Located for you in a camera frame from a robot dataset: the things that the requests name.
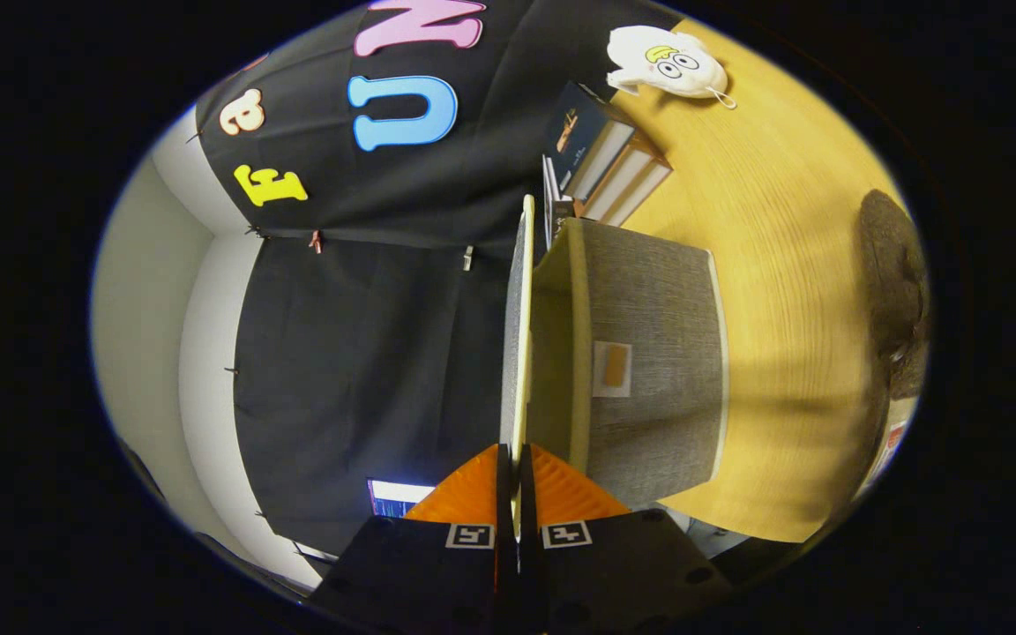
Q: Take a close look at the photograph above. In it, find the dark blue cover book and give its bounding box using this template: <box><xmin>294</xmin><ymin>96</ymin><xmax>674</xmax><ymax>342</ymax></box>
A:
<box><xmin>546</xmin><ymin>81</ymin><xmax>637</xmax><ymax>202</ymax></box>

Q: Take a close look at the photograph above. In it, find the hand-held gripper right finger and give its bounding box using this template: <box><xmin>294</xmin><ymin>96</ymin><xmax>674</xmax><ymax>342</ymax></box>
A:
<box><xmin>519</xmin><ymin>443</ymin><xmax>734</xmax><ymax>635</ymax></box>

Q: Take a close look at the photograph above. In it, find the brown cover book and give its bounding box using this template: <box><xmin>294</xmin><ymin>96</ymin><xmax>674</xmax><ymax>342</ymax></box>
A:
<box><xmin>586</xmin><ymin>132</ymin><xmax>675</xmax><ymax>227</ymax></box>

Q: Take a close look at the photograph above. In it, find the grey fabric storage box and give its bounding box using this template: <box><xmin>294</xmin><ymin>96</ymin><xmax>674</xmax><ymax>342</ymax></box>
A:
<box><xmin>499</xmin><ymin>194</ymin><xmax>731</xmax><ymax>514</ymax></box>

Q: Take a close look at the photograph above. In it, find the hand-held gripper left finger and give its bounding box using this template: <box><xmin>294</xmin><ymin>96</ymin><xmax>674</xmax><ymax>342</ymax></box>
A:
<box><xmin>307</xmin><ymin>443</ymin><xmax>516</xmax><ymax>635</ymax></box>

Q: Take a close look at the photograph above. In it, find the white cartoon face plush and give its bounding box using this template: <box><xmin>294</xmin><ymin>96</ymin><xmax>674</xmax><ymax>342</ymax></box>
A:
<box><xmin>605</xmin><ymin>25</ymin><xmax>736</xmax><ymax>110</ymax></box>

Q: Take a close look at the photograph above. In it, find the lit monitor screen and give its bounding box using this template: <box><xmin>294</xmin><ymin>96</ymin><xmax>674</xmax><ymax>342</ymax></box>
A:
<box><xmin>367</xmin><ymin>479</ymin><xmax>436</xmax><ymax>518</ymax></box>

